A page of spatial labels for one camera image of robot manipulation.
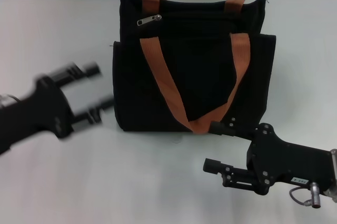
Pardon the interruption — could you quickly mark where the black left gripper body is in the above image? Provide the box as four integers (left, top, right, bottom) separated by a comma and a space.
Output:
0, 75, 76, 156

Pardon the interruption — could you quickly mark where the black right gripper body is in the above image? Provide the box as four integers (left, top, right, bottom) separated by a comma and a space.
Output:
246, 123, 336, 196

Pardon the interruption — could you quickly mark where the right gripper grey cable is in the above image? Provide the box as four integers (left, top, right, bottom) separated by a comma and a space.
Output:
289, 181, 329, 206

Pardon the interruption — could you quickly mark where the black bag with orange handles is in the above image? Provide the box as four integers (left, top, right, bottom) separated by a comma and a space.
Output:
112, 0, 277, 134

